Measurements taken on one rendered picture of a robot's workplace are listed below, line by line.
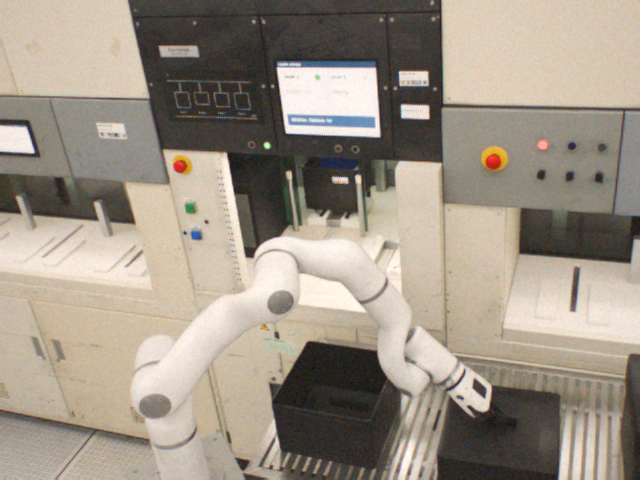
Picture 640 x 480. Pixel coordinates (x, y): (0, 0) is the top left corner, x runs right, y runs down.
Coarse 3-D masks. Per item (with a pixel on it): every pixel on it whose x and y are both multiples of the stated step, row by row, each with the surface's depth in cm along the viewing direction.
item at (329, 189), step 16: (304, 160) 280; (320, 160) 293; (368, 160) 284; (304, 176) 277; (320, 176) 275; (336, 176) 273; (352, 176) 270; (368, 176) 286; (304, 192) 281; (320, 192) 279; (336, 192) 276; (352, 192) 274; (368, 192) 294; (320, 208) 282; (336, 208) 280; (352, 208) 277
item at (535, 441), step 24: (456, 408) 194; (504, 408) 192; (528, 408) 191; (552, 408) 190; (456, 432) 186; (480, 432) 185; (504, 432) 185; (528, 432) 184; (552, 432) 183; (456, 456) 179; (480, 456) 179; (504, 456) 178; (528, 456) 177; (552, 456) 176
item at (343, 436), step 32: (320, 352) 214; (352, 352) 210; (288, 384) 202; (320, 384) 221; (352, 384) 216; (384, 384) 212; (288, 416) 192; (320, 416) 188; (352, 416) 208; (384, 416) 195; (288, 448) 198; (320, 448) 194; (352, 448) 190
